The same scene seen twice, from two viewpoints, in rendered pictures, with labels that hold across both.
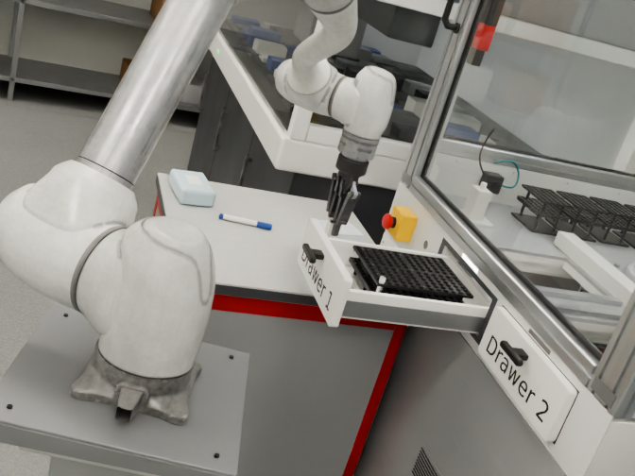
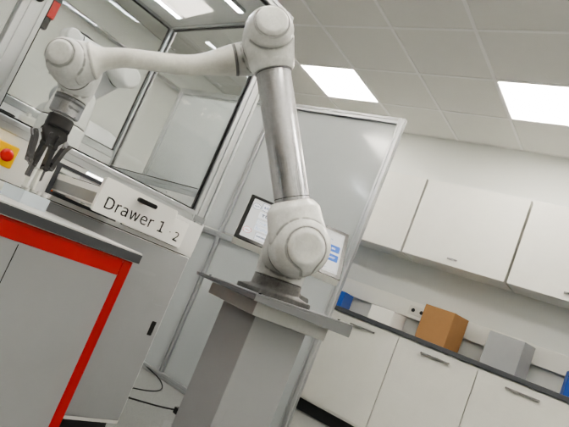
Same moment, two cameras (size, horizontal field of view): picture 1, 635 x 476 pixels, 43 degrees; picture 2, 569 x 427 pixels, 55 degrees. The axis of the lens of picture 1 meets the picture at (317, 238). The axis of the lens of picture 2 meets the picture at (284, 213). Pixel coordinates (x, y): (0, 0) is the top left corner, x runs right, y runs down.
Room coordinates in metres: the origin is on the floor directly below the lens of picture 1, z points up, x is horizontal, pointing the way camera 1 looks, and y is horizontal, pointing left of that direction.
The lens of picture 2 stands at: (1.90, 1.72, 0.80)
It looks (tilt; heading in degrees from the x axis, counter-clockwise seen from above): 8 degrees up; 244
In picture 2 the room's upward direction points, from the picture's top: 22 degrees clockwise
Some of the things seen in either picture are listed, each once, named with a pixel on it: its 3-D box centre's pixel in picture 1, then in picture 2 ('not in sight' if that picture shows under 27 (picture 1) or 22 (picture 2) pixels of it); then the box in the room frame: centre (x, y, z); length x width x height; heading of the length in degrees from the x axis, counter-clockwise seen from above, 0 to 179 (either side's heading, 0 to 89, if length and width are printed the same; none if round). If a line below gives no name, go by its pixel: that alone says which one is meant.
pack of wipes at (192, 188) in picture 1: (192, 187); not in sight; (2.01, 0.36, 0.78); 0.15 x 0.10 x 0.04; 28
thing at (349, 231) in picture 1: (336, 229); not in sight; (2.06, -0.04, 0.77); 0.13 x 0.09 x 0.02; 124
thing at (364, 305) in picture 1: (410, 285); (103, 201); (1.61, -0.22, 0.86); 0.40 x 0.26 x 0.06; 111
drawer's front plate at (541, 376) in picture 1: (523, 369); (157, 224); (1.36, -0.44, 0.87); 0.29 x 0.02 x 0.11; 21
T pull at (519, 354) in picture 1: (516, 353); not in sight; (1.35, -0.42, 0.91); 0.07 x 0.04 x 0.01; 21
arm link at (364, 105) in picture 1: (366, 99); (81, 74); (1.85, -0.02, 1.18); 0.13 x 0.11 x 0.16; 70
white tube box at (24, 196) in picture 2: not in sight; (24, 196); (1.84, -0.04, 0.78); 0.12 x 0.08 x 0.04; 116
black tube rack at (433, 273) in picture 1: (407, 282); not in sight; (1.61, -0.22, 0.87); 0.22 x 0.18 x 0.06; 111
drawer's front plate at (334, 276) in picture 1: (322, 269); (136, 210); (1.54, -0.03, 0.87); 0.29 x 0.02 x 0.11; 21
